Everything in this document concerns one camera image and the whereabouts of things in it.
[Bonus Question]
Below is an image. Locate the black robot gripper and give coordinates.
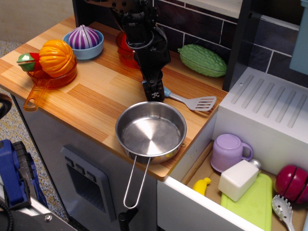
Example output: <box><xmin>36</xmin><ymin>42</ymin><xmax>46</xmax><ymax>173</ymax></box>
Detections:
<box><xmin>129</xmin><ymin>30</ymin><xmax>171</xmax><ymax>102</ymax></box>

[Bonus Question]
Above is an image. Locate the blue handled grey spatula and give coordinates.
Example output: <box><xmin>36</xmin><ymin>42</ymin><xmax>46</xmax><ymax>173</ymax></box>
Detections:
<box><xmin>141</xmin><ymin>80</ymin><xmax>217</xmax><ymax>112</ymax></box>

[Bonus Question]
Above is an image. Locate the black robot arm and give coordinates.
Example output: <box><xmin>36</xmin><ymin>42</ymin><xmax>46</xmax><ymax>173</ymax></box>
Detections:
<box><xmin>86</xmin><ymin>0</ymin><xmax>171</xmax><ymax>102</ymax></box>

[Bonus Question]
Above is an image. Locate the stainless steel pan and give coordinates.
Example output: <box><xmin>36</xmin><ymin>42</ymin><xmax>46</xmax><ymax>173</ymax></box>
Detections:
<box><xmin>115</xmin><ymin>102</ymin><xmax>187</xmax><ymax>209</ymax></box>

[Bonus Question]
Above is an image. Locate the red transparent cup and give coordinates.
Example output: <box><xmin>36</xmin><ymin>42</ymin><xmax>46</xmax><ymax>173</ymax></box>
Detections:
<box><xmin>116</xmin><ymin>32</ymin><xmax>139</xmax><ymax>69</ymax></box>

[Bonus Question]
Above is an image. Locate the green toy bitter gourd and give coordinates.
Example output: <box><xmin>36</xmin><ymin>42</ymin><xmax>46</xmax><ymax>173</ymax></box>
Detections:
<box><xmin>178</xmin><ymin>44</ymin><xmax>227</xmax><ymax>77</ymax></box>

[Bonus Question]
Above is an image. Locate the red toy pepper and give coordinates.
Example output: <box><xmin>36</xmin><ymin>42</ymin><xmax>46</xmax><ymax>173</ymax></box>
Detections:
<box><xmin>120</xmin><ymin>33</ymin><xmax>131</xmax><ymax>51</ymax></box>

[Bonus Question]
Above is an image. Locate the light blue bowl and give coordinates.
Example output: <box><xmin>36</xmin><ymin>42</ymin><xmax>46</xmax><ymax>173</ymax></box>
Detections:
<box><xmin>63</xmin><ymin>25</ymin><xmax>104</xmax><ymax>60</ymax></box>

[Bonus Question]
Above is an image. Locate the purple plastic mug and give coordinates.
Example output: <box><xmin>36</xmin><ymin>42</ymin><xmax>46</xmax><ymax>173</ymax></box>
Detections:
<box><xmin>210</xmin><ymin>134</ymin><xmax>254</xmax><ymax>173</ymax></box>

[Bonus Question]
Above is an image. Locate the purple striped toy onion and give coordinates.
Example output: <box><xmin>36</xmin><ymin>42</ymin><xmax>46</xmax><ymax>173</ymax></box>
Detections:
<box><xmin>68</xmin><ymin>25</ymin><xmax>100</xmax><ymax>50</ymax></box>

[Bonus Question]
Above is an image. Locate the yellow toy banana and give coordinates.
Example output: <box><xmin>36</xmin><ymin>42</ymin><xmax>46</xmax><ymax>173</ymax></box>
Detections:
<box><xmin>192</xmin><ymin>178</ymin><xmax>211</xmax><ymax>196</ymax></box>

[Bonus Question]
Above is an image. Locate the orange toy pumpkin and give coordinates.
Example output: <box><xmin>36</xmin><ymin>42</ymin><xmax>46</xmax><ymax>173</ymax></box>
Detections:
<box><xmin>39</xmin><ymin>39</ymin><xmax>76</xmax><ymax>78</ymax></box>

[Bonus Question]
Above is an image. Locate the orange transparent measuring cup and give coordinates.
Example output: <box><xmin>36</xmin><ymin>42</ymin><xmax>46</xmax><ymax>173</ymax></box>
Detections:
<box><xmin>23</xmin><ymin>58</ymin><xmax>77</xmax><ymax>112</ymax></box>

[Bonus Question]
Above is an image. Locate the toy kitchen oven cabinet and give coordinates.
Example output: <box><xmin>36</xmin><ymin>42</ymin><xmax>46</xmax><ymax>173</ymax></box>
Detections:
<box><xmin>13</xmin><ymin>96</ymin><xmax>158</xmax><ymax>231</ymax></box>

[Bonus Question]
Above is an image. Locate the white sink drawer front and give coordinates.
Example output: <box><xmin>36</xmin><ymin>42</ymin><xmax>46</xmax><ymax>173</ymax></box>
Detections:
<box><xmin>156</xmin><ymin>177</ymin><xmax>261</xmax><ymax>231</ymax></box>

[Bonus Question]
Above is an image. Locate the white drying rack block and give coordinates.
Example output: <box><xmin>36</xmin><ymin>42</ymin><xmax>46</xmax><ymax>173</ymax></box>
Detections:
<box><xmin>213</xmin><ymin>67</ymin><xmax>308</xmax><ymax>174</ymax></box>

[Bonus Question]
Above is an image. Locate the white salt shaker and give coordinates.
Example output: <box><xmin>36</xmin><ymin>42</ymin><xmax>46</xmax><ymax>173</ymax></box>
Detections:
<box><xmin>218</xmin><ymin>159</ymin><xmax>262</xmax><ymax>202</ymax></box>

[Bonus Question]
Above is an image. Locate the red green toy tomato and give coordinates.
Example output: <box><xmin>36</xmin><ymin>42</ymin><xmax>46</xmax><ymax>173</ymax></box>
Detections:
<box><xmin>16</xmin><ymin>52</ymin><xmax>42</xmax><ymax>72</ymax></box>

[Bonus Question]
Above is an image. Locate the lime green cutting board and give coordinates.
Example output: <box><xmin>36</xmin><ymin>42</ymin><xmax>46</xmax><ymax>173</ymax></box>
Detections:
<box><xmin>220</xmin><ymin>173</ymin><xmax>272</xmax><ymax>231</ymax></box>

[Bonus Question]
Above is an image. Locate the magenta toy fruit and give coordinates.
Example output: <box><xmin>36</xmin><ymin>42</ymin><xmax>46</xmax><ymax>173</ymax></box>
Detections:
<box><xmin>274</xmin><ymin>165</ymin><xmax>308</xmax><ymax>205</ymax></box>

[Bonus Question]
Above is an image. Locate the blue black clamp tool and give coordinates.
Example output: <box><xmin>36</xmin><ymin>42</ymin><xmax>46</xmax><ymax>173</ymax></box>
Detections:
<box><xmin>0</xmin><ymin>140</ymin><xmax>48</xmax><ymax>210</ymax></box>

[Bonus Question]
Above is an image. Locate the grey pasta spoon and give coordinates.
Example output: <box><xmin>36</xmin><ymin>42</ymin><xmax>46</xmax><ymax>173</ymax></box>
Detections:
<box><xmin>271</xmin><ymin>194</ymin><xmax>295</xmax><ymax>231</ymax></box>

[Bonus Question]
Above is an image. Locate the black cable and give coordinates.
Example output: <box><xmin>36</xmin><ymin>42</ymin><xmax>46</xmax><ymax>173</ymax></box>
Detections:
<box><xmin>0</xmin><ymin>199</ymin><xmax>14</xmax><ymax>231</ymax></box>

